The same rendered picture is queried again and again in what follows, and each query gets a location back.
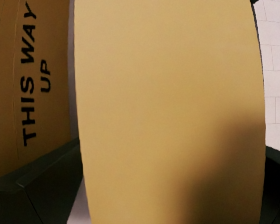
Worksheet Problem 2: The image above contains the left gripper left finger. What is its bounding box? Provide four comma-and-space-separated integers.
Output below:
0, 137, 83, 224

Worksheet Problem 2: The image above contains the brown cardboard carton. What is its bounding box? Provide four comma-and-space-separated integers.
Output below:
0, 0, 71, 176
74, 0, 266, 224

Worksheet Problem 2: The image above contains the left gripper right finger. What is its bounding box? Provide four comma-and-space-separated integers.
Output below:
259, 145, 280, 224

